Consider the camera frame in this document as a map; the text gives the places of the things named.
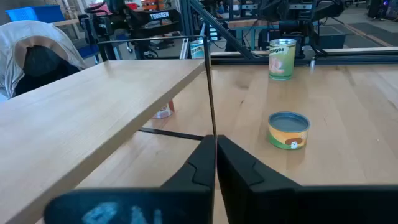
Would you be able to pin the tall carrots can teal label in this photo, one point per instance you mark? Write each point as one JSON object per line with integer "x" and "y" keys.
{"x": 196, "y": 51}

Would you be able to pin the black diagonal rig brace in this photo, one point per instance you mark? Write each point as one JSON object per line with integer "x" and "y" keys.
{"x": 224, "y": 31}

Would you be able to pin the wooden shelf with black frame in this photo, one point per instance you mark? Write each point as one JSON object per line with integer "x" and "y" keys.
{"x": 93, "y": 109}

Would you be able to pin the grey hooded jacket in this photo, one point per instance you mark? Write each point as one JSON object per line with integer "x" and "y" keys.
{"x": 37, "y": 40}

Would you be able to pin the dark blue bin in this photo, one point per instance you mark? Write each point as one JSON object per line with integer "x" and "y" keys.
{"x": 49, "y": 13}

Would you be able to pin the short yellow green can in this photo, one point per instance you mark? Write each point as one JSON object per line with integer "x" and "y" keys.
{"x": 287, "y": 137}

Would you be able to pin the red white tomato can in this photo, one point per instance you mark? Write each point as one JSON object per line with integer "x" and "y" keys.
{"x": 163, "y": 112}

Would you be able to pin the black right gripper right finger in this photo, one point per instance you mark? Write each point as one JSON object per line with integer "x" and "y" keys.
{"x": 280, "y": 205}

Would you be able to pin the small silver post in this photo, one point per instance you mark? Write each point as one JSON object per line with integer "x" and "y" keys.
{"x": 312, "y": 63}

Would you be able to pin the tall green oranges can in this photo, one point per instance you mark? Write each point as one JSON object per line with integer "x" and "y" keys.
{"x": 282, "y": 62}

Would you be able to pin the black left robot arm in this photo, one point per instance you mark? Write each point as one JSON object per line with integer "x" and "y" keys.
{"x": 146, "y": 25}

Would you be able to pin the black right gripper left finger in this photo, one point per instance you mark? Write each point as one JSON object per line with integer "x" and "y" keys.
{"x": 174, "y": 205}

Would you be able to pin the light blue crate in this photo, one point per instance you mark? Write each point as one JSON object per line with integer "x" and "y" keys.
{"x": 21, "y": 14}

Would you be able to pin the dark blue storage box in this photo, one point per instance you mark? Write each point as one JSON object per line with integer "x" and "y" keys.
{"x": 329, "y": 39}

